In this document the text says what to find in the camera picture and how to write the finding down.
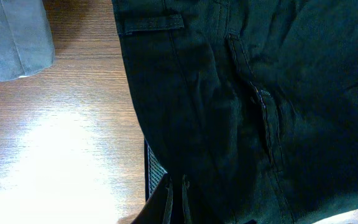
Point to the grey folded garment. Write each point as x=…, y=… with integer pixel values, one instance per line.
x=26, y=45

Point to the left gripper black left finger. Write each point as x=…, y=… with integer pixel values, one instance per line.
x=158, y=208

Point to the black shorts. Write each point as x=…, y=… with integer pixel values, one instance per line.
x=256, y=102

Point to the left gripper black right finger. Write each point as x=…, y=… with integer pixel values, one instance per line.
x=185, y=201

